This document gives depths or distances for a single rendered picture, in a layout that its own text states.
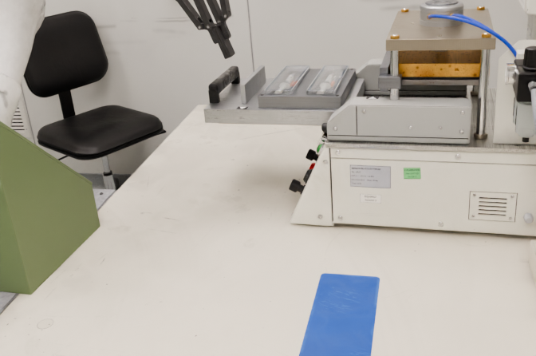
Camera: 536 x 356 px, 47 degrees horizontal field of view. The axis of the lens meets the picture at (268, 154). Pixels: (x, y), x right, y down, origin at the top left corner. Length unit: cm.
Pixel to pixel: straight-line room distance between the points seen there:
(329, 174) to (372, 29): 162
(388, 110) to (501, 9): 167
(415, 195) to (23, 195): 69
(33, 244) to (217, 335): 38
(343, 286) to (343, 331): 12
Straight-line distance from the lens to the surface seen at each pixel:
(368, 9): 272
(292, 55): 280
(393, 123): 112
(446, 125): 112
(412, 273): 109
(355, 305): 102
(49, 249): 120
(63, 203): 122
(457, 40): 110
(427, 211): 118
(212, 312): 102
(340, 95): 119
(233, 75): 137
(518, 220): 119
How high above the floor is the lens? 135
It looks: 23 degrees down
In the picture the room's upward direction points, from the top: 5 degrees counter-clockwise
